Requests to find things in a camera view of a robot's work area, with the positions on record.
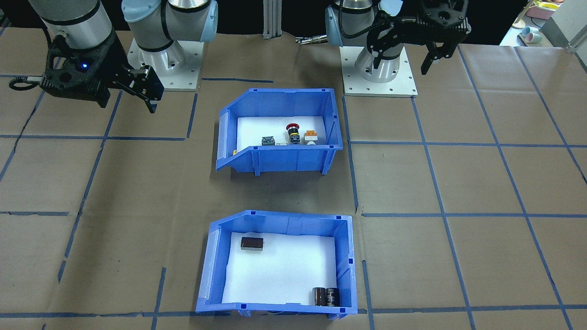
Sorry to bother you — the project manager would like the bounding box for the blue bin with buttons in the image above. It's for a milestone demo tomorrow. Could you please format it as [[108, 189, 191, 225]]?
[[216, 88, 343, 177]]

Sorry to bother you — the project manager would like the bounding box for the blue bin with capacitors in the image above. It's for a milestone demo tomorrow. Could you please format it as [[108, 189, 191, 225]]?
[[196, 210, 358, 319]]

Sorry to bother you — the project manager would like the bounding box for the white foam pad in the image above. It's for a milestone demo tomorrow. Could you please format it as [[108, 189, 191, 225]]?
[[236, 116, 327, 147], [222, 232, 338, 306]]

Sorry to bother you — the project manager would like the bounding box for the white square base plate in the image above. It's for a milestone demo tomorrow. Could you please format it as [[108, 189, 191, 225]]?
[[126, 39, 205, 91], [340, 46, 418, 98]]

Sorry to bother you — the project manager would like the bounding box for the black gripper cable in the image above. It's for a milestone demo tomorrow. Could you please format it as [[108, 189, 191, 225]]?
[[8, 76, 46, 91], [336, 5, 399, 42]]

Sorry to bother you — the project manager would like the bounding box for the aluminium profile post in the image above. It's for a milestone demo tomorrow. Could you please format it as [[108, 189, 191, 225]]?
[[263, 0, 282, 39]]

